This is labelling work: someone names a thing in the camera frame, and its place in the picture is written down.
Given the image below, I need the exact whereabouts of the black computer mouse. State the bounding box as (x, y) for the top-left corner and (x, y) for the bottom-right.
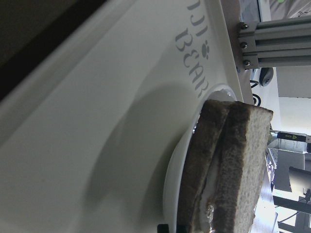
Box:
(259, 67), (274, 87)

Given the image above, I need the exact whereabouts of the bread slice with egg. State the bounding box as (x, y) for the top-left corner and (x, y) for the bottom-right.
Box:
(177, 100), (233, 233)

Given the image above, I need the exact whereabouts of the cream plastic tray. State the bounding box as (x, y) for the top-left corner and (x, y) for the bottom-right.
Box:
(0, 0), (242, 233)

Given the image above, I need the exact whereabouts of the aluminium frame post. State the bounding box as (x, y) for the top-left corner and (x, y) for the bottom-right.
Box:
(238, 16), (311, 69)

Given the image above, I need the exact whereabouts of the white round plate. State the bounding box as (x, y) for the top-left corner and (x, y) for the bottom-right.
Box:
(157, 83), (237, 233)

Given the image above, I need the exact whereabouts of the toast bread slice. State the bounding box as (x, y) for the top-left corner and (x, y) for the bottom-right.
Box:
(210, 102), (273, 233)

